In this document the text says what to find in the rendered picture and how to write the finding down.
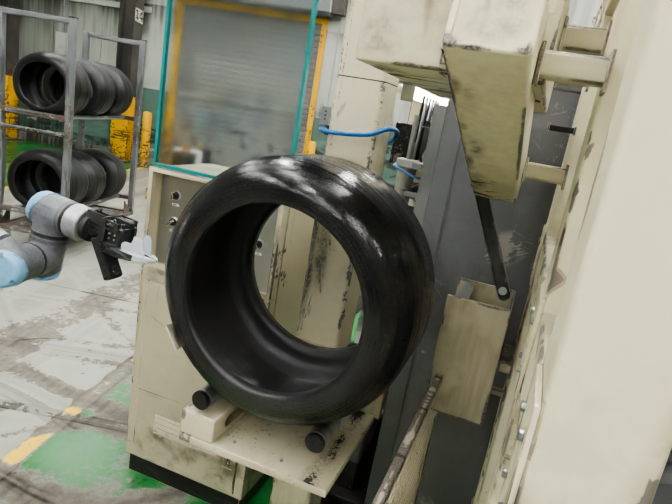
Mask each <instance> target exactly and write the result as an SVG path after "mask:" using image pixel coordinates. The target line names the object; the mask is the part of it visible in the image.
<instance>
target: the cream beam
mask: <svg viewBox="0 0 672 504"><path fill-rule="evenodd" d="M452 3H453V0H365V2H364V8H363V14H362V20H361V26H360V32H359V38H358V44H357V50H356V56H355V57H356V59H357V60H359V61H361V62H364V63H366V64H368V65H370V66H372V67H374V68H377V69H379V70H381V71H383V72H385V73H387V74H390V75H392V76H394V77H396V78H398V79H400V80H403V81H405V82H407V83H409V84H411V85H413V86H416V87H418V88H420V89H422V90H424V91H426V92H429V93H431V94H433V95H435V96H437V97H440V98H447V99H452V94H451V89H450V85H449V80H448V75H447V71H446V66H445V61H444V57H443V53H441V49H440V47H441V43H442V40H443V36H444V32H445V29H446V25H447V21H448V18H449V14H450V10H451V6H452ZM569 4H570V0H550V1H549V8H548V14H547V21H546V27H545V31H544V35H543V39H542V43H541V47H540V51H539V56H540V52H541V48H542V44H543V41H544V40H546V41H547V47H546V50H552V51H557V49H558V45H559V41H560V37H561V33H562V29H563V25H564V21H565V17H566V15H568V11H569ZM539 56H538V60H539ZM538 60H537V64H538ZM537 64H536V68H537ZM536 68H535V72H534V76H533V80H532V87H533V91H534V94H535V105H534V111H533V112H538V113H544V114H545V113H547V110H548V106H549V102H550V98H551V94H552V90H553V86H554V82H553V81H546V79H543V78H539V80H538V84H537V87H534V83H533V81H534V77H535V73H536Z"/></svg>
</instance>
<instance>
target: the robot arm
mask: <svg viewBox="0 0 672 504"><path fill-rule="evenodd" d="M102 211H103V209H101V208H99V207H98V208H94V209H92V208H90V207H87V206H85V205H83V204H80V203H78V202H75V201H73V200H71V199H68V198H66V197H64V196H62V195H60V194H58V193H53V192H51V191H41V192H38V193H37V194H35V195H34V196H33V197H32V198H31V199H30V200H29V201H28V203H27V206H26V216H27V218H28V219H29V220H30V221H31V222H32V226H31V231H30V235H29V240H28V242H25V243H21V244H19V243H18V242H17V241H16V240H15V239H14V238H13V237H12V236H11V235H10V234H9V233H7V232H5V231H4V230H3V229H2V228H1V227H0V288H8V287H13V286H17V285H20V284H22V283H23V282H25V281H28V280H30V279H33V280H38V281H48V280H53V279H56V278H57V277H58V276H59V275H60V273H61V270H62V269H63V261H64V257H65V252H66V248H67V243H68V239H69V238H71V239H73V240H75V241H78V242H82V243H83V242H87V241H88V242H92V245H93V248H94V251H95V254H96V257H97V260H98V264H99V267H100V270H101V273H102V276H103V279H104V280H105V281H109V280H113V279H116V278H119V277H121V276H122V275H123V273H122V270H121V267H120V264H119V261H118V258H119V259H123V260H127V261H132V262H137V263H143V264H152V263H157V262H158V259H157V258H156V257H155V256H154V255H153V253H152V238H151V237H150V236H148V235H146V236H145V237H144V238H143V239H142V240H141V239H140V238H138V237H136V238H135V239H134V240H133V238H134V237H135V236H136V235H137V225H138V221H136V220H134V219H132V218H129V217H127V216H124V215H122V214H121V215H109V214H107V213H104V212H102ZM115 217H116V219H115ZM126 218H127V219H126ZM128 219H129V220H128ZM130 220H132V221H134V222H132V221H130Z"/></svg>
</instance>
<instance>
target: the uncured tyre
mask: <svg viewBox="0 0 672 504"><path fill-rule="evenodd" d="M281 205H284V206H287V207H291V208H293V209H296V210H298V211H300V212H302V213H304V214H306V215H308V216H310V217H311V218H313V219H314V220H316V221H317V222H319V223H320V224H321V225H322V226H324V227H325V228H326V229H327V230H328V231H329V232H330V233H331V234H332V235H333V236H334V237H335V238H336V240H337V241H338V242H339V243H340V245H341V246H342V247H343V249H344V250H345V252H346V254H347V255H348V257H349V259H350V261H351V263H352V265H353V267H354V269H355V272H356V274H357V277H358V280H359V284H360V288H361V293H362V299H363V325H362V331H361V336H360V339H359V343H358V344H356V345H353V346H349V347H343V348H327V347H320V346H316V345H313V344H310V343H307V342H305V341H303V340H301V339H299V338H297V337H295V336H294V335H292V334H291V333H289V332H288V331H287V330H286V329H284V328H283V327H282V326H281V325H280V324H279V323H278V322H277V321H276V320H275V318H274V317H273V316H272V315H271V313H270V312H269V310H268V309H267V307H266V305H265V304H264V302H263V300H262V297H261V295H260V292H259V289H258V286H257V282H256V277H255V268H254V258H255V250H256V245H257V241H258V238H259V235H260V233H261V231H262V228H263V227H264V225H265V223H266V222H267V220H268V219H269V217H270V216H271V215H272V214H273V213H274V212H275V211H276V210H277V209H278V208H279V207H280V206H281ZM165 294H166V301H167V306H168V311H169V315H170V319H171V322H172V325H173V328H174V331H175V333H176V336H177V338H178V340H179V342H180V344H181V346H182V348H183V350H184V352H185V354H186V355H187V357H188V359H189V360H190V362H191V363H192V365H193V366H194V367H195V369H196V370H197V371H198V373H199V374H200V375H201V376H202V377H203V379H204V380H205V381H206V382H207V383H208V384H209V385H210V386H211V387H212V388H213V389H214V390H215V391H216V392H218V393H219V394H220V395H221V396H222V397H224V398H225V399H226V400H228V401H229V402H231V403H232V404H234V405H235V406H237V407H238V408H240V409H242V410H244V411H246V412H248V413H250V414H252V415H254V416H257V417H259V418H262V419H265V420H268V421H272V422H276V423H280V424H286V425H299V426H306V425H317V424H323V423H328V422H332V421H335V420H338V419H341V418H343V417H346V416H348V415H350V414H353V413H355V412H357V411H359V410H361V409H362V408H364V407H366V406H367V405H369V404H370V403H372V402H373V401H374V400H376V399H377V398H378V397H379V396H380V395H381V394H383V393H384V392H385V391H386V390H387V388H388V387H389V386H390V385H391V384H392V383H393V381H394V380H395V379H396V377H397V376H398V375H399V373H400V372H401V370H402V369H403V367H404V366H405V364H406V363H407V361H408V360H409V358H410V357H411V355H412V353H413V352H414V350H415V349H416V347H417V346H418V344H419V343H420V341H421V339H422V337H423V335H424V333H425V331H426V328H427V326H428V323H429V320H430V317H431V313H432V308H433V303H434V294H435V274H434V265H433V259H432V255H431V251H430V247H429V244H428V241H427V238H426V236H425V233H424V231H423V229H422V227H421V225H420V223H419V221H418V219H417V217H416V216H415V214H414V212H413V211H412V209H411V208H410V207H409V205H408V204H407V203H406V201H405V200H404V199H403V198H402V197H401V195H400V194H399V193H398V192H397V191H396V190H395V189H394V188H393V187H392V186H391V185H389V184H388V183H387V182H386V181H385V180H383V179H382V178H381V177H379V176H378V175H376V174H375V173H373V172H372V171H370V170H368V169H367V168H365V167H363V166H361V165H359V164H356V163H354V162H351V161H349V160H346V159H342V158H338V157H334V156H328V155H319V154H302V155H271V156H263V157H258V158H254V159H250V160H247V161H244V162H241V163H239V164H236V165H234V166H232V167H230V168H228V169H227V170H225V171H223V172H222V173H220V174H219V175H217V176H216V177H214V178H213V179H212V180H210V181H209V182H208V183H206V184H205V185H204V186H203V187H202V188H201V189H200V190H199V191H198V192H197V193H196V194H195V195H194V196H193V197H192V198H191V200H190V201H189V202H188V204H187V205H186V206H185V208H184V210H183V211H182V213H181V215H180V216H179V218H178V220H177V222H176V225H175V227H174V229H173V232H172V235H171V238H170V241H169V245H168V249H167V255H166V262H165Z"/></svg>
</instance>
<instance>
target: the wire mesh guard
mask: <svg viewBox="0 0 672 504"><path fill-rule="evenodd" d="M442 379H443V375H440V374H436V375H435V377H434V379H433V381H432V383H431V385H430V387H429V389H428V391H427V393H426V395H425V397H424V399H423V401H422V403H421V405H420V407H419V409H418V411H417V413H416V415H415V417H414V419H413V421H412V423H411V425H410V427H409V429H408V431H407V433H406V435H405V437H404V439H403V441H402V443H401V445H400V447H399V449H398V451H397V453H396V455H395V457H394V459H393V461H392V463H391V465H390V467H389V469H388V471H387V473H386V475H385V477H384V479H383V481H382V483H381V485H380V487H379V489H378V491H377V493H376V495H375V498H374V500H373V502H372V504H388V502H389V504H394V503H395V504H399V503H400V504H416V502H417V498H418V494H419V490H420V485H421V481H422V477H423V473H424V468H425V464H426V460H427V455H428V451H429V447H430V443H431V438H432V434H433V430H434V426H435V421H436V417H437V413H438V412H436V411H433V409H431V407H432V405H433V403H434V400H435V395H436V393H437V391H438V389H439V387H440V384H441V382H442ZM416 448H417V449H416ZM410 455H411V456H410ZM407 461H408V462H407ZM407 468H408V469H407ZM403 470H404V472H403ZM404 474H405V475H404ZM400 476H401V477H400ZM405 477H406V478H405ZM408 477H409V478H408ZM399 480H400V481H399ZM401 480H402V481H401ZM404 481H405V482H404ZM400 484H401V485H400ZM396 485H397V486H396ZM401 487H402V488H401ZM395 489H396V490H395ZM397 489H398V490H397ZM402 490H403V491H402ZM405 490H406V491H405ZM392 493H393V495H392ZM396 493H397V494H396ZM398 493H399V494H398ZM397 497H398V498H397ZM402 497H403V498H402ZM391 498H392V499H391ZM393 498H394V500H393ZM403 499H404V500H403ZM398 501H399V502H398Z"/></svg>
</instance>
